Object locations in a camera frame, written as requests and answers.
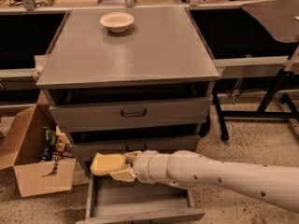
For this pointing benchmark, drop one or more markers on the top drawer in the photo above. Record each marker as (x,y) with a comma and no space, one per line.
(127,115)

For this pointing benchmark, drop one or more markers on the yellow sponge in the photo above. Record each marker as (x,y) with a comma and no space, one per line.
(103,164)

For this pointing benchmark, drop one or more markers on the white bowl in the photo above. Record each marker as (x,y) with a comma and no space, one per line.
(117,22)

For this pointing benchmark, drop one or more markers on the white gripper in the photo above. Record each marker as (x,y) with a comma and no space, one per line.
(144,166)

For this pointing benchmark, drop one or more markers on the snack packages in box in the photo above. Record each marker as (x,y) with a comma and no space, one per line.
(57,146)

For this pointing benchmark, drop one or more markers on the cardboard box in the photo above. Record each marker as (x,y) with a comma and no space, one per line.
(21,150)

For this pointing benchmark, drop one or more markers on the middle drawer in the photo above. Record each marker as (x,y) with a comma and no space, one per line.
(86,151)

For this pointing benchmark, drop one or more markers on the open bottom drawer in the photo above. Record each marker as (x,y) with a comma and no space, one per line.
(115,202)

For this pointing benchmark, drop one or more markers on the grey drawer cabinet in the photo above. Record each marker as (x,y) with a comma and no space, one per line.
(159,57)

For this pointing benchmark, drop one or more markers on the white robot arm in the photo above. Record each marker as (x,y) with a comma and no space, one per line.
(277,185)

